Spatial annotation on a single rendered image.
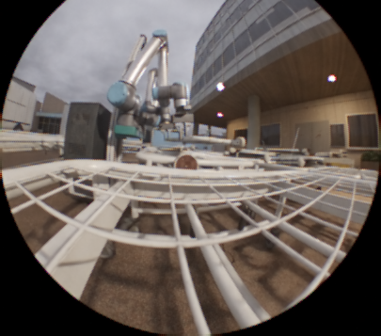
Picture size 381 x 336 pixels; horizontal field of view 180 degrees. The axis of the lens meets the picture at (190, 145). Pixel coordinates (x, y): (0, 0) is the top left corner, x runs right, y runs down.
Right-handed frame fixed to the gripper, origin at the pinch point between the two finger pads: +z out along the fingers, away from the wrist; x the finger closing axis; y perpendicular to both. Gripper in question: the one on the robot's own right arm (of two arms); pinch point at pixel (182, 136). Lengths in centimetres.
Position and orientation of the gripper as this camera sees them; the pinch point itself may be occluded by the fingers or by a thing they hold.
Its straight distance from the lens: 72.4
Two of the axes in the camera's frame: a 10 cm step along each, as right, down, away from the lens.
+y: -4.2, -0.3, 9.1
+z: 0.8, 10.0, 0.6
